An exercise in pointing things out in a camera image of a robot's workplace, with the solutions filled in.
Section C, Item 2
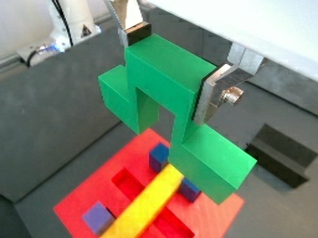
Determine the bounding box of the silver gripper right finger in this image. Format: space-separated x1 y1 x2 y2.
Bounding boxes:
193 43 266 126

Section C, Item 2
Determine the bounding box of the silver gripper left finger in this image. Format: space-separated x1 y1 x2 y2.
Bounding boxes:
103 0 152 47

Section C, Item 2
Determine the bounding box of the green bridge-shaped block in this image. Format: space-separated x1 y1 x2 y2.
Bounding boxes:
98 34 257 204

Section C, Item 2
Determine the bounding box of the red slotted board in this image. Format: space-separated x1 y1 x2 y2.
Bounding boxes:
55 130 244 238

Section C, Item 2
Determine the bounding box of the blue block left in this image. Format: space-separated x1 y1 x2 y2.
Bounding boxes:
150 143 169 172

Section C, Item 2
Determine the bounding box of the blue block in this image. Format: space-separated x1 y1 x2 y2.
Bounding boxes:
180 178 202 202
150 143 169 172

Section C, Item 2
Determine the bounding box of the blue block right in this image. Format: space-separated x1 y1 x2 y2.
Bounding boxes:
180 178 202 202

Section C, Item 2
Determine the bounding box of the yellow long block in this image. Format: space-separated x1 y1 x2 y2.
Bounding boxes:
101 165 185 238

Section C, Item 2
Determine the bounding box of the purple block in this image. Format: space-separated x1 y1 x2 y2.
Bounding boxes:
82 202 115 235

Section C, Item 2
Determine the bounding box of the black angle bracket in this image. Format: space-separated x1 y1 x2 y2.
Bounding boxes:
246 125 318 188

